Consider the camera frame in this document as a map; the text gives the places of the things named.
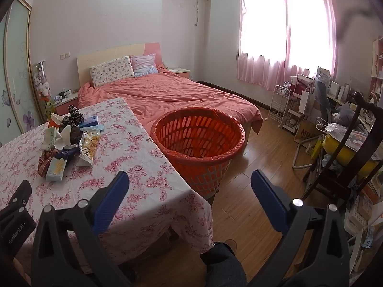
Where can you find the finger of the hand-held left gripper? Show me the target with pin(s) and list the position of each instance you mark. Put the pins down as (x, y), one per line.
(21, 194)

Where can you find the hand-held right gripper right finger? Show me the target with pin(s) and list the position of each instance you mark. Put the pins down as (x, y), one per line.
(269, 204)

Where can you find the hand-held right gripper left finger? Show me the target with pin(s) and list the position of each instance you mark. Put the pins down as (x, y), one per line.
(109, 204)

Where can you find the pale blue yellow packet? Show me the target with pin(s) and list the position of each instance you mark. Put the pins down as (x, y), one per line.
(56, 169)

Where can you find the clear yellow snack packet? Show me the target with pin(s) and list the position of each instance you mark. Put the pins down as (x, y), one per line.
(88, 149)

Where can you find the dark blue wrapper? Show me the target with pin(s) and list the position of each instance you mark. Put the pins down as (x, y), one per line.
(68, 153)

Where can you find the white paper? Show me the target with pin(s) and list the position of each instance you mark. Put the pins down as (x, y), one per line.
(52, 139)

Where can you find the plastic laundry basket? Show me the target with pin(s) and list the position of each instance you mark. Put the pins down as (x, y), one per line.
(209, 176)

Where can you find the light blue printed packet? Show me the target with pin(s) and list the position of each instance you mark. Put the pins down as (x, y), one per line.
(96, 128)

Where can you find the red and white paper cup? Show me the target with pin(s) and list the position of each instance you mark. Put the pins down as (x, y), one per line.
(54, 121)

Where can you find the blue tissue packet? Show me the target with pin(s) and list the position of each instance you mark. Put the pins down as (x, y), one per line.
(89, 121)

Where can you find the dark floral cloth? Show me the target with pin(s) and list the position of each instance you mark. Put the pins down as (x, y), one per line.
(71, 114)

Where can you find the floral pink tablecloth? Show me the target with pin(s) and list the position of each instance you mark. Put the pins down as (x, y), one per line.
(119, 155)

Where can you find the brown shoe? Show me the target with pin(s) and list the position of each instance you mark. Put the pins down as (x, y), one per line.
(232, 245)

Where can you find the dark wooden chair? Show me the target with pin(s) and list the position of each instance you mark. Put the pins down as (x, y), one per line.
(338, 182)

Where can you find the person's leg in jeans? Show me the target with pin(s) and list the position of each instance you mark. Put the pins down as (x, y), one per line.
(224, 269)

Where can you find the brown paper bag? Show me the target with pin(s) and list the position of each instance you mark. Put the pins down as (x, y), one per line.
(306, 133)

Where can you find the white plastic crate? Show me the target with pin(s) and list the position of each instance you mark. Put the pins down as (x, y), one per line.
(359, 218)

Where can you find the yellow cushion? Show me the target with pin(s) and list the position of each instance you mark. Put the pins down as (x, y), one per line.
(347, 155)

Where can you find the pink nightstand with mugs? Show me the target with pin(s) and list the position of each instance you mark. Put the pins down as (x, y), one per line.
(65, 104)

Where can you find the white shelf cart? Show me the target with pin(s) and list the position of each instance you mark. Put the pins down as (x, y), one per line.
(294, 107)

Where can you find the clear plush toy tube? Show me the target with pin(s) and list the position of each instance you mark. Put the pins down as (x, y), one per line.
(43, 89)

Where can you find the white paper bag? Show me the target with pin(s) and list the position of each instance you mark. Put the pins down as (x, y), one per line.
(306, 101)

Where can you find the flower print wardrobe door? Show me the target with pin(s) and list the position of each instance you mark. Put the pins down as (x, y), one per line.
(15, 80)

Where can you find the grey cloth bundle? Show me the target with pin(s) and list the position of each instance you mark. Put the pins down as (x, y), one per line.
(348, 113)

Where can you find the grey office chair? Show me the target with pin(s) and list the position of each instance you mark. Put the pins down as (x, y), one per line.
(322, 95)

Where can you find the salmon pink duvet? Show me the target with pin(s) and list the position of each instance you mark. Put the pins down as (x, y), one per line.
(179, 95)

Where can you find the floral white pillow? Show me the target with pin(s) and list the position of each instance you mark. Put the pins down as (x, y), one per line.
(112, 71)

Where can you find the pink curtain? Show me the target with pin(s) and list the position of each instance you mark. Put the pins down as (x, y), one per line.
(260, 65)
(311, 59)

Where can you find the pink striped pillow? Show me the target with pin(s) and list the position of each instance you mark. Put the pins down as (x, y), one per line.
(144, 64)

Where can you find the wooden bed headboard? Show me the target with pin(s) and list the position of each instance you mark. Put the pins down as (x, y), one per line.
(98, 56)

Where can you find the air conditioner pipe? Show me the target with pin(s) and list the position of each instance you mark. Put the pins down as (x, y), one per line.
(197, 10)

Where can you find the white tube frame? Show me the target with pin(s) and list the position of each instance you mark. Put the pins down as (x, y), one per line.
(297, 158)

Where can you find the white wall socket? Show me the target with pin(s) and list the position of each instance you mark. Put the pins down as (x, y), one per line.
(65, 55)

